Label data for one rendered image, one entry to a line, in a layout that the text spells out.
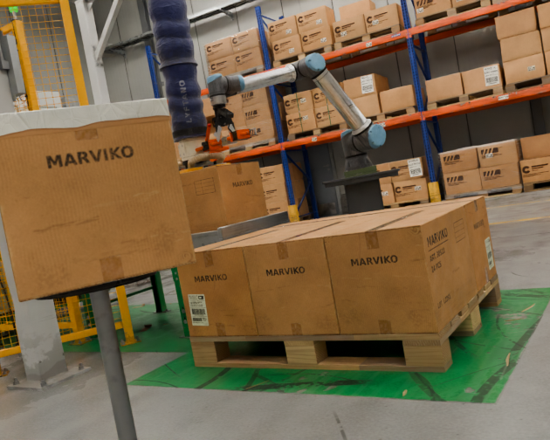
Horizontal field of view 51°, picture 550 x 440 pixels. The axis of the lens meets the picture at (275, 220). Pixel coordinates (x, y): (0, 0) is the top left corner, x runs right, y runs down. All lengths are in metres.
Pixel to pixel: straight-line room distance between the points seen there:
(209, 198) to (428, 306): 1.60
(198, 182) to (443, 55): 8.78
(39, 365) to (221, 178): 1.36
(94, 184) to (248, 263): 1.26
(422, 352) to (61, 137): 1.48
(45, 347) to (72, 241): 1.92
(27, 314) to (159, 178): 1.90
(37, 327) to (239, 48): 9.18
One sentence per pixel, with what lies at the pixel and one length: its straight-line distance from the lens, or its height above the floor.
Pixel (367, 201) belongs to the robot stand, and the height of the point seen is 0.57.
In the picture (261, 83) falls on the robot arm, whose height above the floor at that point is 1.41.
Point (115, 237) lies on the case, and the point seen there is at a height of 0.72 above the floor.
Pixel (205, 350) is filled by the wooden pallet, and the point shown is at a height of 0.08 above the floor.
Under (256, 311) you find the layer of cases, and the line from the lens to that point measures 2.55.
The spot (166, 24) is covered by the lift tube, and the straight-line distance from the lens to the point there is 3.69.
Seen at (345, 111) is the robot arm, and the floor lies 1.16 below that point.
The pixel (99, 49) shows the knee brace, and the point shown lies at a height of 2.55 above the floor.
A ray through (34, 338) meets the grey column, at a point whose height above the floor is 0.24.
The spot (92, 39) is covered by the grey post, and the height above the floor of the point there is 2.68.
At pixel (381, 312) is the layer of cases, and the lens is 2.26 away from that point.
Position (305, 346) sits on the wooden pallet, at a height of 0.10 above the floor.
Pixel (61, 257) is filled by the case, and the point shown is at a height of 0.70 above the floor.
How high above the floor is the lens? 0.76
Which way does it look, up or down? 3 degrees down
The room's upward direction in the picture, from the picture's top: 10 degrees counter-clockwise
